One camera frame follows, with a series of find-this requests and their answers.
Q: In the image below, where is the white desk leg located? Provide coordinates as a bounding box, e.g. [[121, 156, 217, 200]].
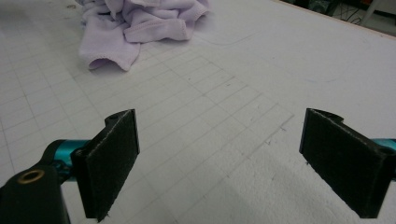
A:
[[361, 0, 385, 26]]

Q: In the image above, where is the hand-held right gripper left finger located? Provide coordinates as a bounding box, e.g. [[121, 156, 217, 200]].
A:
[[70, 108, 140, 222]]

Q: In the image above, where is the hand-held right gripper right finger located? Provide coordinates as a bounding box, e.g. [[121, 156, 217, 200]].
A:
[[299, 107, 396, 219]]

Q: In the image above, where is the white gridded foam mat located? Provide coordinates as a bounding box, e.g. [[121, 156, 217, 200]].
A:
[[0, 0, 396, 224]]

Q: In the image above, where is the lilac printed fleece cloth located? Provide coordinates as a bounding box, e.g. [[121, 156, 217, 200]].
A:
[[78, 0, 211, 73]]

